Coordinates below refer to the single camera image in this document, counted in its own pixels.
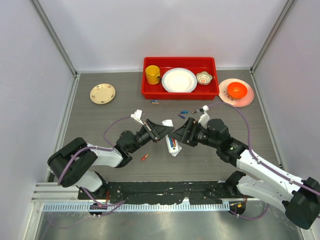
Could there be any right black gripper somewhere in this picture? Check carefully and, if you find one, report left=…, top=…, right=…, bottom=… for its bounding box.
left=168, top=117, right=220, bottom=149

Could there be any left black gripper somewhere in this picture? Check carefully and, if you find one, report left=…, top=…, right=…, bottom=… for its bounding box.
left=129, top=119, right=174, bottom=154

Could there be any white remote control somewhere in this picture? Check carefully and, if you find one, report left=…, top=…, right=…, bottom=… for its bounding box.
left=162, top=119, right=182, bottom=157

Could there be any white battery cover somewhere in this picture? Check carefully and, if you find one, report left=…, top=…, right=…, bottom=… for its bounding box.
left=171, top=146, right=182, bottom=157

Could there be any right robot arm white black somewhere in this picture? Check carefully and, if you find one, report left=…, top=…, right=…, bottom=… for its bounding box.
left=169, top=117, right=320, bottom=230

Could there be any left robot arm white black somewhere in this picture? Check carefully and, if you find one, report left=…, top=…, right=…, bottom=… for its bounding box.
left=47, top=119, right=174, bottom=200

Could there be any purple battery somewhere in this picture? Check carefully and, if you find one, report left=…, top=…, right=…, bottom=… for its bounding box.
left=178, top=113, right=186, bottom=119

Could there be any red orange battery front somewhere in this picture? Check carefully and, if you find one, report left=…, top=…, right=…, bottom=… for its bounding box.
left=141, top=154, right=149, bottom=161

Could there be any white plate in tray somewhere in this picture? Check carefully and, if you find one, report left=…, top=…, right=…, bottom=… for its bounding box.
left=161, top=67, right=198, bottom=93

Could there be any red plastic tray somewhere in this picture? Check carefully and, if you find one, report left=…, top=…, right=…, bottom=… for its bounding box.
left=141, top=56, right=220, bottom=100

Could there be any yellow mug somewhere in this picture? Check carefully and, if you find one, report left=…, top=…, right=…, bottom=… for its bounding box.
left=145, top=65, right=161, bottom=85

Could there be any small patterned bowl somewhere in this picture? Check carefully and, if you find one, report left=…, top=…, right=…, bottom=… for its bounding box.
left=196, top=71, right=213, bottom=85

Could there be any cream floral plate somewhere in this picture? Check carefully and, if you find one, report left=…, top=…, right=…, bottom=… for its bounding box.
left=89, top=83, right=116, bottom=105

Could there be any orange bowl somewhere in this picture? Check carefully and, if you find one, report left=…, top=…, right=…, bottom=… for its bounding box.
left=227, top=82, right=248, bottom=99

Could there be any pink plate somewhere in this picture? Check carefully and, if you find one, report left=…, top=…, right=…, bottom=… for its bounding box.
left=218, top=78, right=255, bottom=108

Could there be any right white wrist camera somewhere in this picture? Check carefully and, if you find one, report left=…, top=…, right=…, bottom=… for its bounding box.
left=196, top=105, right=210, bottom=127

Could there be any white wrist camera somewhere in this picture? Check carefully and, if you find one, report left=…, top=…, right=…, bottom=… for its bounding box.
left=196, top=105, right=210, bottom=127
left=130, top=109, right=144, bottom=126

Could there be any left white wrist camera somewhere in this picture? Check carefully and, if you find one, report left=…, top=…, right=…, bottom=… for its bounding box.
left=130, top=109, right=144, bottom=126

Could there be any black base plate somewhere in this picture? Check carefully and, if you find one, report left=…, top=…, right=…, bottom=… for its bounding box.
left=89, top=181, right=245, bottom=205

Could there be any slotted cable duct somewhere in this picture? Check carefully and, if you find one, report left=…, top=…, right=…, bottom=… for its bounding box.
left=42, top=201, right=230, bottom=213

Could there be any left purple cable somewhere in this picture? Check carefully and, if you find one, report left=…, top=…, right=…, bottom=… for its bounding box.
left=57, top=116, right=136, bottom=218

